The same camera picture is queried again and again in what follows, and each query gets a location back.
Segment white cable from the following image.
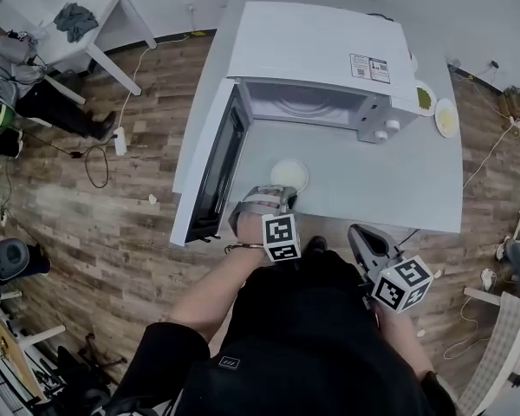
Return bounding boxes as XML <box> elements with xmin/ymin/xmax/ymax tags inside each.
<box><xmin>442</xmin><ymin>295</ymin><xmax>491</xmax><ymax>360</ymax></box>
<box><xmin>119</xmin><ymin>45</ymin><xmax>153</xmax><ymax>129</ymax></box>
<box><xmin>461</xmin><ymin>119</ymin><xmax>520</xmax><ymax>190</ymax></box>

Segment white microwave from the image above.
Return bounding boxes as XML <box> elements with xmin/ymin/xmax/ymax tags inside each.
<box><xmin>169</xmin><ymin>1</ymin><xmax>421</xmax><ymax>249</ymax></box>

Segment person's left forearm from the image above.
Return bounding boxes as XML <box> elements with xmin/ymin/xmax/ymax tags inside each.
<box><xmin>168</xmin><ymin>244</ymin><xmax>270</xmax><ymax>341</ymax></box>

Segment plate of green food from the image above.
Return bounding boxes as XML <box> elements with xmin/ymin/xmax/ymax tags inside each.
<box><xmin>415</xmin><ymin>80</ymin><xmax>438</xmax><ymax>117</ymax></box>

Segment person's left hand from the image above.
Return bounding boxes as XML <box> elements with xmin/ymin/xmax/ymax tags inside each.
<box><xmin>236</xmin><ymin>209</ymin><xmax>266</xmax><ymax>247</ymax></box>

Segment person's right forearm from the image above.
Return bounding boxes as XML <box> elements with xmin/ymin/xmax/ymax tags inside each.
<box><xmin>374</xmin><ymin>305</ymin><xmax>437</xmax><ymax>379</ymax></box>

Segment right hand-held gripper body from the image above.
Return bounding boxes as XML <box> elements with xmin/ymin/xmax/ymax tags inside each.
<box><xmin>359</xmin><ymin>252</ymin><xmax>434</xmax><ymax>315</ymax></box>

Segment white square table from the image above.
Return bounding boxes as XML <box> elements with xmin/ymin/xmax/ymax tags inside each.
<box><xmin>172</xmin><ymin>0</ymin><xmax>465</xmax><ymax>235</ymax></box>

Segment white round bowl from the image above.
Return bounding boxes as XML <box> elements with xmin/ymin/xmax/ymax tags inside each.
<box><xmin>270</xmin><ymin>158</ymin><xmax>309</xmax><ymax>193</ymax></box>

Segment plate of yellow food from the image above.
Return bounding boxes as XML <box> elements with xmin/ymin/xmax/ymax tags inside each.
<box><xmin>434</xmin><ymin>97</ymin><xmax>460</xmax><ymax>139</ymax></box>

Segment checkered cloth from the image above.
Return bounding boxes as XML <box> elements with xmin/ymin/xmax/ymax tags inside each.
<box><xmin>458</xmin><ymin>292</ymin><xmax>520</xmax><ymax>416</ymax></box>

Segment thin metal bracelet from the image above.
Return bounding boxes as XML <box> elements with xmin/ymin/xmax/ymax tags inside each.
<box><xmin>224</xmin><ymin>243</ymin><xmax>265</xmax><ymax>254</ymax></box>

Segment person's black shirt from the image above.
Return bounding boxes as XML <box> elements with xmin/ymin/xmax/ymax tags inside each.
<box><xmin>112</xmin><ymin>249</ymin><xmax>456</xmax><ymax>416</ymax></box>

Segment wicker basket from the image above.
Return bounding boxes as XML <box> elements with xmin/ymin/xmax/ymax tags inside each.
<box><xmin>500</xmin><ymin>85</ymin><xmax>520</xmax><ymax>116</ymax></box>

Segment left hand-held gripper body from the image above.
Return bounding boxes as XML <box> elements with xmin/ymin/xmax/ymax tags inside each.
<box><xmin>228</xmin><ymin>185</ymin><xmax>302</xmax><ymax>263</ymax></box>

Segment person's black shoe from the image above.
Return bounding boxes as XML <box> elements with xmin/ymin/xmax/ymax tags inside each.
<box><xmin>305</xmin><ymin>235</ymin><xmax>328</xmax><ymax>255</ymax></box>

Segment grey cloth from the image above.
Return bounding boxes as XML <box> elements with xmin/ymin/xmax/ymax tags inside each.
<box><xmin>53</xmin><ymin>2</ymin><xmax>100</xmax><ymax>43</ymax></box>

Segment black office chair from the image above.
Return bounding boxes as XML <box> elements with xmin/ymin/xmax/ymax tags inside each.
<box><xmin>55</xmin><ymin>334</ymin><xmax>127</xmax><ymax>416</ymax></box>

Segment white side table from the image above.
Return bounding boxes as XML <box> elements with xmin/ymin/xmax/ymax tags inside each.
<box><xmin>2</xmin><ymin>0</ymin><xmax>158</xmax><ymax>106</ymax></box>

